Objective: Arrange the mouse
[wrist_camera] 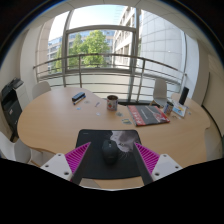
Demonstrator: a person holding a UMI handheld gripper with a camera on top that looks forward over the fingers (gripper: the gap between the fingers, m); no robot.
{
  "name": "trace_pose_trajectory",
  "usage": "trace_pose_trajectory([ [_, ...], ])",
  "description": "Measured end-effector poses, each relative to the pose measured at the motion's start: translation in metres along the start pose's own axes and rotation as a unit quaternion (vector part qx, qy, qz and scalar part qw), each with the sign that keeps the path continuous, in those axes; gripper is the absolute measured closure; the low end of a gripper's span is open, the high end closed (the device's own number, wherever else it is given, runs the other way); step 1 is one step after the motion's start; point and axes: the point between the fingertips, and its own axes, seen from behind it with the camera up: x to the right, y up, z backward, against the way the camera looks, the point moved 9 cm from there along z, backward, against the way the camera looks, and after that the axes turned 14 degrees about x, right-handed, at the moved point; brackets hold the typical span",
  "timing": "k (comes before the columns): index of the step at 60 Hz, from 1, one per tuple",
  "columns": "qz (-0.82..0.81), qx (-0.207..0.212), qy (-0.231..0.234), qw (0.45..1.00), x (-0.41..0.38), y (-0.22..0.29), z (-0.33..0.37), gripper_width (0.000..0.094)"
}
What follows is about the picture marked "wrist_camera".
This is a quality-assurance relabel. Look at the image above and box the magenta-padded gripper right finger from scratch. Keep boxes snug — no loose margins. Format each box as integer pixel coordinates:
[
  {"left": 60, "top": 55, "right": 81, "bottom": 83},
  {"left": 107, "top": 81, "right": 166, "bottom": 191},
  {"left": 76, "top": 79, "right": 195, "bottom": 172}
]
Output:
[{"left": 132, "top": 142, "right": 184, "bottom": 186}]

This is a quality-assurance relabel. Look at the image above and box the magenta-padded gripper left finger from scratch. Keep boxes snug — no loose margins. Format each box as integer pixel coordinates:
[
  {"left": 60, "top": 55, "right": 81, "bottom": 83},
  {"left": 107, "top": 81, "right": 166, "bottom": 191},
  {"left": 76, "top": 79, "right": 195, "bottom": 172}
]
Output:
[{"left": 40, "top": 142, "right": 92, "bottom": 185}]

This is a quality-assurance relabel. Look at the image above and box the black computer mouse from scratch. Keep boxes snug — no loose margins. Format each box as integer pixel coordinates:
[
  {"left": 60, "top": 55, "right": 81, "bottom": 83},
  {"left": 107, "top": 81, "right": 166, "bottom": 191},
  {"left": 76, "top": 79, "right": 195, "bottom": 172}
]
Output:
[{"left": 101, "top": 139, "right": 120, "bottom": 165}]

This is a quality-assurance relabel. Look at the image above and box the black cat-print mouse pad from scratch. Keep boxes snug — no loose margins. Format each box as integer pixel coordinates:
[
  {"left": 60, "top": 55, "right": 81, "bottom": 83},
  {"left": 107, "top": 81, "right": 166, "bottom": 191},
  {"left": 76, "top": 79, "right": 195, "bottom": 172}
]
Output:
[{"left": 75, "top": 129, "right": 143, "bottom": 180}]

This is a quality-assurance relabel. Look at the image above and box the red and blue magazine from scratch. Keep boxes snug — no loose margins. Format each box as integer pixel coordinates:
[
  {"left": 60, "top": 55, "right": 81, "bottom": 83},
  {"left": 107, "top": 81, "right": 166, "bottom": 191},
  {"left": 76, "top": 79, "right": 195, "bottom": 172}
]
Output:
[{"left": 126, "top": 104, "right": 171, "bottom": 127}]

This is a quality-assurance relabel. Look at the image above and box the white chair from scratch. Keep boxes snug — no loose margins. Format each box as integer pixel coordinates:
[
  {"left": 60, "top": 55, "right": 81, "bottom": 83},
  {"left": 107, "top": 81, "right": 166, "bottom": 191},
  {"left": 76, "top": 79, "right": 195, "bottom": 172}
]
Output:
[
  {"left": 31, "top": 80, "right": 52, "bottom": 100},
  {"left": 0, "top": 130, "right": 33, "bottom": 164},
  {"left": 152, "top": 77, "right": 169, "bottom": 108}
]

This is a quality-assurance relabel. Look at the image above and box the black cylindrical speaker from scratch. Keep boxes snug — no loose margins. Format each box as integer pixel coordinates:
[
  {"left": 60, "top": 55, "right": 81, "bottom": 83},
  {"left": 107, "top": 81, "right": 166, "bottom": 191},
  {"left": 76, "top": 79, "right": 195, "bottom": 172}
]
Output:
[{"left": 178, "top": 86, "right": 190, "bottom": 106}]

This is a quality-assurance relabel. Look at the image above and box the black office printer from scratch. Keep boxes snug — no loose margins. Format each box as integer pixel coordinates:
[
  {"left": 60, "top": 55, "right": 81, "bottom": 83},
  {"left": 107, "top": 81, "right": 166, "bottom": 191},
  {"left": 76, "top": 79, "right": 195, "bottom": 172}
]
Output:
[{"left": 0, "top": 77, "right": 25, "bottom": 134}]

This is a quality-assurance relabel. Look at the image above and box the metal balcony railing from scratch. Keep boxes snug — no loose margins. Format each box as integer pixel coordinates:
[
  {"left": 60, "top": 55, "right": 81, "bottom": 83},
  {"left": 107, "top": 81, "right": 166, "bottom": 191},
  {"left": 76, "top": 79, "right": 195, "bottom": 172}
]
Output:
[{"left": 32, "top": 53, "right": 188, "bottom": 101}]

